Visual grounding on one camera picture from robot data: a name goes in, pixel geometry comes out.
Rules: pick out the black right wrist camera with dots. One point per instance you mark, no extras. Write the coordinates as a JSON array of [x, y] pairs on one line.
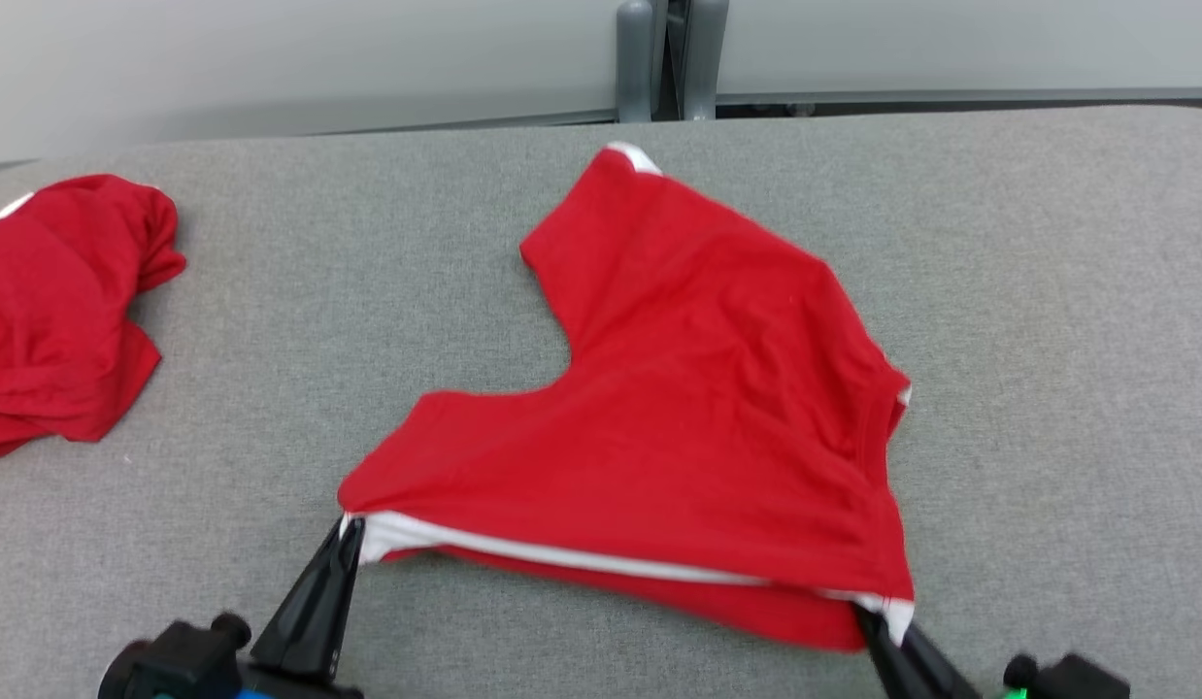
[[1077, 680]]

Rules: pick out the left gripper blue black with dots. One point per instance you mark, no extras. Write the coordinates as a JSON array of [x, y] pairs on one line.
[[290, 687]]

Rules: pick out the white partition panel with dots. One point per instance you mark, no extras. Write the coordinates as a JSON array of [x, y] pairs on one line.
[[951, 44], [271, 58]]

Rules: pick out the red Bulls jersey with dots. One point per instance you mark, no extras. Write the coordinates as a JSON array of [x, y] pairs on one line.
[[57, 311]]

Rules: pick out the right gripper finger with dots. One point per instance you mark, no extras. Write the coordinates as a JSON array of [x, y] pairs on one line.
[[892, 675], [941, 680]]

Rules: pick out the red shorts white stripes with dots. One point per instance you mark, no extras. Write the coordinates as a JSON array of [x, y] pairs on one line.
[[708, 388]]

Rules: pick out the grey partition post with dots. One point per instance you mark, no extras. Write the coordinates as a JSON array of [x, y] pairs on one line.
[[661, 39]]

